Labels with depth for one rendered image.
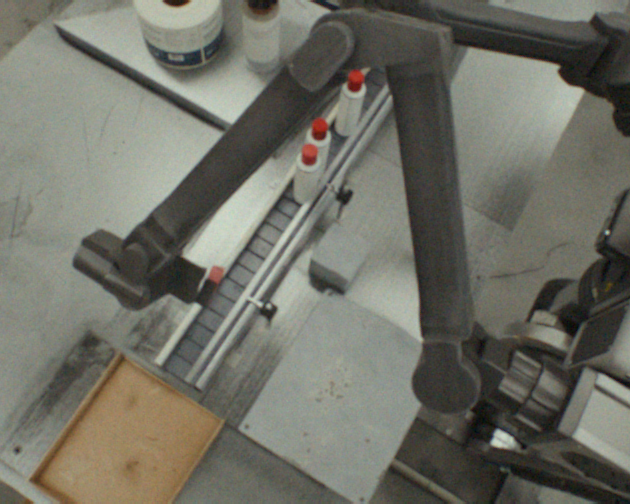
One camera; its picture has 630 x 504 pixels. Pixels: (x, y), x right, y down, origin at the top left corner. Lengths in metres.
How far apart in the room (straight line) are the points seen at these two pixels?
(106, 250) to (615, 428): 0.66
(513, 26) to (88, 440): 1.08
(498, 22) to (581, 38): 0.14
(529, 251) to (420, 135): 1.89
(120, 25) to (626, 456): 1.44
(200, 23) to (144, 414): 0.86
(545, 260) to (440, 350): 1.84
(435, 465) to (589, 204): 1.28
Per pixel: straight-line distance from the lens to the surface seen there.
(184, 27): 1.47
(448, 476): 1.98
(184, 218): 0.77
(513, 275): 2.43
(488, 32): 0.86
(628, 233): 0.83
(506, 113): 1.69
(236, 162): 0.71
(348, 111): 1.39
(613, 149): 2.87
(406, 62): 0.60
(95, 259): 0.89
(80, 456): 1.36
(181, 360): 1.29
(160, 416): 1.33
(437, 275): 0.67
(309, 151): 1.22
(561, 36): 0.93
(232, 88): 1.54
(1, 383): 1.44
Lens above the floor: 2.14
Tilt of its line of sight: 69 degrees down
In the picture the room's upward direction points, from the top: 11 degrees clockwise
